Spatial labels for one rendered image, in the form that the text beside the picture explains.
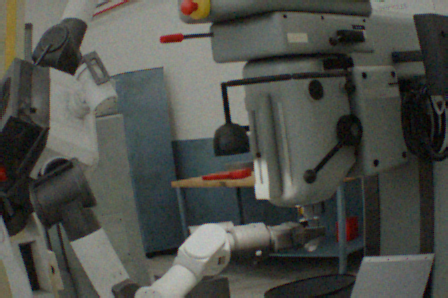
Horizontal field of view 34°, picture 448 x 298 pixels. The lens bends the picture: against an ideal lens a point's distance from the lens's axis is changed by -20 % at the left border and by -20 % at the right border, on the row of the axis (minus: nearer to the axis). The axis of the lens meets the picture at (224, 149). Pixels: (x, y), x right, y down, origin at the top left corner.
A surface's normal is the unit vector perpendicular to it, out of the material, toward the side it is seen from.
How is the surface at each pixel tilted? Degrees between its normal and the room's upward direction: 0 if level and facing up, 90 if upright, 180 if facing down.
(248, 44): 90
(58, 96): 58
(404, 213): 90
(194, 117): 90
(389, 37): 90
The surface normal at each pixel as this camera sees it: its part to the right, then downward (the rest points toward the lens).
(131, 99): 0.61, -0.04
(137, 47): -0.77, 0.14
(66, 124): 0.62, -0.59
